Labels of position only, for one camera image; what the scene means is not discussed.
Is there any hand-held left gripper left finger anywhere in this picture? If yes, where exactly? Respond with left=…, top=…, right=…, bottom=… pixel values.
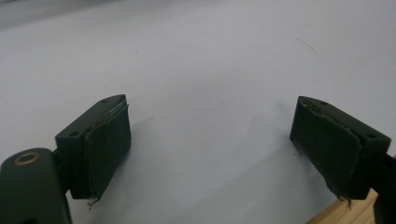
left=55, top=93, right=133, bottom=202

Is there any light grey mat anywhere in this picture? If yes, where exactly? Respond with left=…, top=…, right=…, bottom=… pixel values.
left=0, top=0, right=396, bottom=224

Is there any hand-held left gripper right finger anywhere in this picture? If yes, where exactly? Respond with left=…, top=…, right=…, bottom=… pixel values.
left=289, top=95, right=391, bottom=202

